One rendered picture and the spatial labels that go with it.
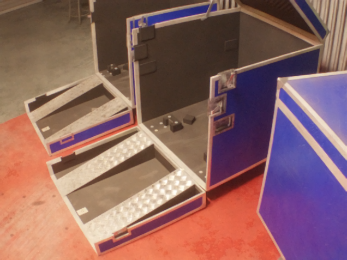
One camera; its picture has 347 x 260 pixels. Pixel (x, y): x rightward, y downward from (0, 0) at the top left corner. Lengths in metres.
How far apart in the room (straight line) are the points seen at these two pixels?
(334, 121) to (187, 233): 1.27
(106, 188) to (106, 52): 1.56
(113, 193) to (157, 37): 1.13
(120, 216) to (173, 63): 1.21
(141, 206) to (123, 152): 0.54
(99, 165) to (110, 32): 1.46
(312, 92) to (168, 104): 1.60
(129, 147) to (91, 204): 0.54
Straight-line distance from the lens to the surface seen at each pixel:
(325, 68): 3.93
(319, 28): 2.64
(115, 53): 3.94
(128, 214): 2.52
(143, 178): 2.83
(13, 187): 3.02
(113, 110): 3.33
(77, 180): 2.85
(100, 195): 2.74
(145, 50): 2.83
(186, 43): 3.02
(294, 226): 1.99
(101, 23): 3.76
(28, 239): 2.61
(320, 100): 1.77
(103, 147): 3.05
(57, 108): 3.66
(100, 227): 2.52
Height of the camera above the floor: 1.93
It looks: 35 degrees down
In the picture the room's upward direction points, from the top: 1 degrees counter-clockwise
